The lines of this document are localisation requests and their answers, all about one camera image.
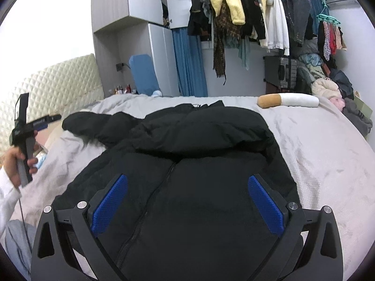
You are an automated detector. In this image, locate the green clip hanger with laundry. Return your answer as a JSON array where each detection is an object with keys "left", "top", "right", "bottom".
[{"left": 316, "top": 0, "right": 344, "bottom": 62}]

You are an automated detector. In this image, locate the row of cosmetic bottles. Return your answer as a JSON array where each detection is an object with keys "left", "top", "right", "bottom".
[{"left": 113, "top": 84, "right": 138, "bottom": 95}]

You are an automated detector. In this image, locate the black puffer jacket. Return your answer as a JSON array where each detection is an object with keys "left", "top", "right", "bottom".
[{"left": 53, "top": 100, "right": 304, "bottom": 281}]

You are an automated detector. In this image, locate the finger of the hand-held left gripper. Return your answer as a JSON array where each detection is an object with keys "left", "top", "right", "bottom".
[{"left": 32, "top": 114, "right": 62, "bottom": 131}]

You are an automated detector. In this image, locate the black suitcase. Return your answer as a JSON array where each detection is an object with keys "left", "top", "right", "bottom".
[{"left": 264, "top": 55, "right": 298, "bottom": 90}]

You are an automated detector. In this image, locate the pink pillow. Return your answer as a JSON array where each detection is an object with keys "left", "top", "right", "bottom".
[{"left": 37, "top": 121, "right": 67, "bottom": 153}]

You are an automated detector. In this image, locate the blue chair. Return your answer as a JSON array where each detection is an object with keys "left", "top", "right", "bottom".
[{"left": 130, "top": 54, "right": 160, "bottom": 96}]

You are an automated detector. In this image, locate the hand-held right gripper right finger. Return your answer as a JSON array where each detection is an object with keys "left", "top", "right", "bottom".
[{"left": 247, "top": 174, "right": 344, "bottom": 281}]

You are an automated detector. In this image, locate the black hanging jacket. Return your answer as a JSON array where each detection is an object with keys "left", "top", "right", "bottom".
[{"left": 235, "top": 0, "right": 266, "bottom": 47}]

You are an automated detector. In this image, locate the leopard print scarf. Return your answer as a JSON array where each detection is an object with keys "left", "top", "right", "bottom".
[{"left": 212, "top": 4, "right": 244, "bottom": 78}]

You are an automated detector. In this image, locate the olive green box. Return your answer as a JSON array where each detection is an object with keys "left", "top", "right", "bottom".
[{"left": 353, "top": 91, "right": 367, "bottom": 118}]

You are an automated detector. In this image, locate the black hanging coat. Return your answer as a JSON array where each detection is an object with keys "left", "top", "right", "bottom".
[{"left": 187, "top": 0, "right": 213, "bottom": 37}]

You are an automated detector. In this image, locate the dark grey sweater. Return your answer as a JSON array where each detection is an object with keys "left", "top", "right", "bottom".
[{"left": 274, "top": 0, "right": 315, "bottom": 46}]

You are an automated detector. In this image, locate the light blue cloth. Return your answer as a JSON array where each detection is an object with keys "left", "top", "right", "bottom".
[{"left": 34, "top": 152, "right": 48, "bottom": 172}]

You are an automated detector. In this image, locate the pile of clothes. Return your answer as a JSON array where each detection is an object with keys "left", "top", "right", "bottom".
[{"left": 294, "top": 39, "right": 373, "bottom": 137}]

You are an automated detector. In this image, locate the pale teal scarf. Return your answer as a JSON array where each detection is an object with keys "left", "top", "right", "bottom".
[{"left": 237, "top": 37, "right": 251, "bottom": 71}]

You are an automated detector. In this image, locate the cigarette-shaped pillow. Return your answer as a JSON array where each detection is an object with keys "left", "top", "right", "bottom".
[{"left": 257, "top": 93, "right": 320, "bottom": 109}]

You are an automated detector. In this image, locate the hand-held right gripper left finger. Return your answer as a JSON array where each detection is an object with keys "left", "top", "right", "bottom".
[{"left": 30, "top": 174, "right": 131, "bottom": 281}]

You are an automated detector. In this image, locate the blue curtain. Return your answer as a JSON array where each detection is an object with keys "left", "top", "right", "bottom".
[{"left": 171, "top": 27, "right": 209, "bottom": 97}]

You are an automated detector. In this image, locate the cream quilted headboard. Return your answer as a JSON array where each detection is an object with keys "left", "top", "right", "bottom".
[{"left": 0, "top": 53, "right": 105, "bottom": 153}]

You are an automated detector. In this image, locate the grey wall cabinet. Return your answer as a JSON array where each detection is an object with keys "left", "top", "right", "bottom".
[{"left": 91, "top": 0, "right": 193, "bottom": 98}]

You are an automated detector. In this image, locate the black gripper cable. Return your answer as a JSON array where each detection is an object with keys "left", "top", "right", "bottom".
[{"left": 18, "top": 187, "right": 33, "bottom": 254}]

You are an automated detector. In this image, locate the person's left hand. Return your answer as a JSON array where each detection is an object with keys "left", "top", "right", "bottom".
[{"left": 3, "top": 147, "right": 39, "bottom": 187}]

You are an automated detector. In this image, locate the person's left forearm white sleeve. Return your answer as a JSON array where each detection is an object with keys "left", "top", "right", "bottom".
[{"left": 0, "top": 167, "right": 23, "bottom": 235}]

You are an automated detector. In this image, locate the white hoodie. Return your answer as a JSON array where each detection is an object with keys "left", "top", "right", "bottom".
[{"left": 262, "top": 0, "right": 290, "bottom": 56}]

